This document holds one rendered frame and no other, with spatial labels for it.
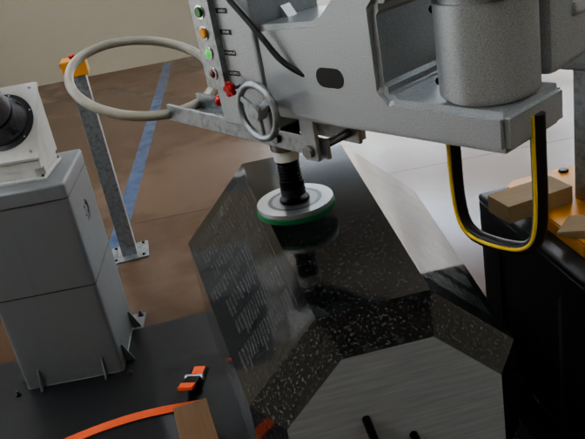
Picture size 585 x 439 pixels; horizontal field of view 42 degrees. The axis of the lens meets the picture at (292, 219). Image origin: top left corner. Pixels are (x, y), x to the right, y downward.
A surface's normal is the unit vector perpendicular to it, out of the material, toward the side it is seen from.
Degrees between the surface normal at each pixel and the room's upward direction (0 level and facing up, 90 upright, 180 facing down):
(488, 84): 90
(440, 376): 90
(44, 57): 90
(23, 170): 90
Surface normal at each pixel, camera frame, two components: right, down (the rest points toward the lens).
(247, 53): -0.73, 0.40
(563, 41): 0.72, 0.18
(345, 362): 0.17, 0.39
